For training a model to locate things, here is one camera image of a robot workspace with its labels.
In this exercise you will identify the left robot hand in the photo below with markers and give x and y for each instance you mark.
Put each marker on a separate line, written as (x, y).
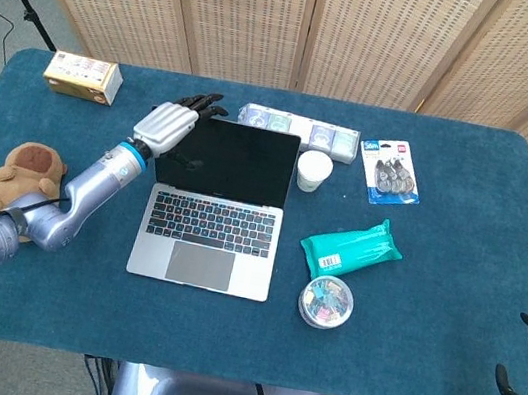
(167, 125)

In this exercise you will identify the silver laptop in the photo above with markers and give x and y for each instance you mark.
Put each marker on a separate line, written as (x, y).
(208, 229)

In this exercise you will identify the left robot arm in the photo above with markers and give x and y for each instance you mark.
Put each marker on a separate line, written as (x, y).
(64, 210)

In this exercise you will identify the yellow cardboard box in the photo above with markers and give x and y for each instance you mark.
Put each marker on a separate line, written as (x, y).
(84, 76)

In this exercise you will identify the wrapped pocket tissue multipack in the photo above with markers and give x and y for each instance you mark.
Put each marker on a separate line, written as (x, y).
(300, 130)

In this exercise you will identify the white paper cup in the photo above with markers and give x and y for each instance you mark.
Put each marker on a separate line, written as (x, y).
(314, 170)

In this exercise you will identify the brown plush capybara toy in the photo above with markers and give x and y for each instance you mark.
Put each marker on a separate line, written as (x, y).
(20, 172)

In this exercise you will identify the teal wet wipes pack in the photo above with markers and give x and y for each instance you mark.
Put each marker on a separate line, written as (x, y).
(351, 250)

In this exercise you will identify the woven folding screen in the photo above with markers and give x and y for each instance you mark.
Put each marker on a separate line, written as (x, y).
(372, 33)

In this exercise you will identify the blue table mat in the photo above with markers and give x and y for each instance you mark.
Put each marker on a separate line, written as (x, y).
(240, 340)

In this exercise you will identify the correction tape blister pack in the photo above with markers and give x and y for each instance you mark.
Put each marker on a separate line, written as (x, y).
(390, 170)

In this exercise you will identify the clear tub of binder clips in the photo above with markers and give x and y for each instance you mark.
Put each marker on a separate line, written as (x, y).
(326, 301)

